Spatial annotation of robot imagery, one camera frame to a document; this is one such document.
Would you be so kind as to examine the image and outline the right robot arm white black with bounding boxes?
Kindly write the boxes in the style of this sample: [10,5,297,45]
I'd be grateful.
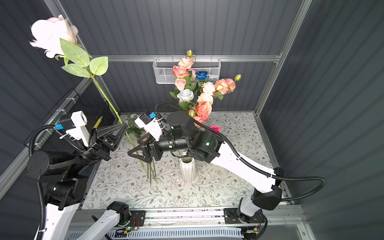
[128,111,283,217]

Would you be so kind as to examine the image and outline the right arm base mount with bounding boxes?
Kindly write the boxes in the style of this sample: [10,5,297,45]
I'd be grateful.
[224,208,266,225]

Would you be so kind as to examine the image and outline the black wire basket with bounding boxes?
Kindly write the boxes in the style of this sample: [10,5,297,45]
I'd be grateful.
[32,84,115,132]

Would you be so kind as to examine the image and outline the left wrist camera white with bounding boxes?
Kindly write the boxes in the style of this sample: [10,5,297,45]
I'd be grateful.
[55,111,90,147]

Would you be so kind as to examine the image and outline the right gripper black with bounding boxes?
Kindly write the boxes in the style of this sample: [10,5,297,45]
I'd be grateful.
[127,130,190,162]

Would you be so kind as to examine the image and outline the large pink rose stem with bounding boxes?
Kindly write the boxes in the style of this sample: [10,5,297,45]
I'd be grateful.
[173,66,191,85]

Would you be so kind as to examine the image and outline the pile of artificial flowers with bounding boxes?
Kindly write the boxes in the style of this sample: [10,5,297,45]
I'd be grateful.
[124,114,157,184]

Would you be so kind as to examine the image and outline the white wire mesh basket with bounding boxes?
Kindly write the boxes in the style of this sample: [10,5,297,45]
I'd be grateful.
[153,58,222,85]

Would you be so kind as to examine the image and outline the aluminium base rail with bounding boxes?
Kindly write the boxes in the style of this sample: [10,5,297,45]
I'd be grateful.
[69,205,307,231]

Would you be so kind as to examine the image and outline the blue artificial rose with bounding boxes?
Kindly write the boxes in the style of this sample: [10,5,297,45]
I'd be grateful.
[195,71,209,82]

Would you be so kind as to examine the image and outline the pale white pink rose stem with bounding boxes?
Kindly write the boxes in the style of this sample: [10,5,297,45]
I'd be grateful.
[29,14,145,168]

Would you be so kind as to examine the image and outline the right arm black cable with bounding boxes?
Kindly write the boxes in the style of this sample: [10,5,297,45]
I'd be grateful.
[154,102,327,202]

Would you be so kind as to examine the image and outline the small pale pink rose stem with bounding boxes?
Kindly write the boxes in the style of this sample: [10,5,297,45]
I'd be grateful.
[170,78,187,99]

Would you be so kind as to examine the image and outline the peach peony flower stem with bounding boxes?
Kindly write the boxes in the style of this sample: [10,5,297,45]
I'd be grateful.
[188,110,205,124]

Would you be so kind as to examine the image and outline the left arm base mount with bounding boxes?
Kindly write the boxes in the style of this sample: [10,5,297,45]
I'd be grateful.
[118,211,147,230]

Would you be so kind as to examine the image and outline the pink carnation flower stem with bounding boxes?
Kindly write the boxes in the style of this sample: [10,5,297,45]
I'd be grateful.
[178,50,196,80]

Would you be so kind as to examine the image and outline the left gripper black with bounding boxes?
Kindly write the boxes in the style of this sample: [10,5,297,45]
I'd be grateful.
[69,123,126,178]

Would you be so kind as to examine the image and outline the pink coral rose stem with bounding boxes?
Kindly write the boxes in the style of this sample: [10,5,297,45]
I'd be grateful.
[196,102,212,120]

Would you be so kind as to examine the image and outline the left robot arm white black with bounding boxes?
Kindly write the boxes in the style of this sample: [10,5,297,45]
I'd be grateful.
[27,124,128,240]

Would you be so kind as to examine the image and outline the white ribbed ceramic vase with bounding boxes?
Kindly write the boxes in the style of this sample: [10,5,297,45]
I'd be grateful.
[179,158,196,183]

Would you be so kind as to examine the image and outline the floral patterned table mat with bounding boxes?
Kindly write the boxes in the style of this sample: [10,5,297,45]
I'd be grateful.
[80,112,289,210]

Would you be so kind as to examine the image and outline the white peony flower stem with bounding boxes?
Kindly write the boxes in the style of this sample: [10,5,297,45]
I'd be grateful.
[197,82,216,105]

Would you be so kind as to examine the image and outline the peach rose flower stem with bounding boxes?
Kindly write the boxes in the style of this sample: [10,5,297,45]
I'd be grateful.
[214,74,242,100]

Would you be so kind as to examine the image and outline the yellow marker pen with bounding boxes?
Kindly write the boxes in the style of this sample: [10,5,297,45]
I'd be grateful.
[93,117,103,129]

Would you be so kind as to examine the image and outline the magenta pink rose stem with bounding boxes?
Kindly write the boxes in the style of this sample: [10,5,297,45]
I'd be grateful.
[210,125,221,133]

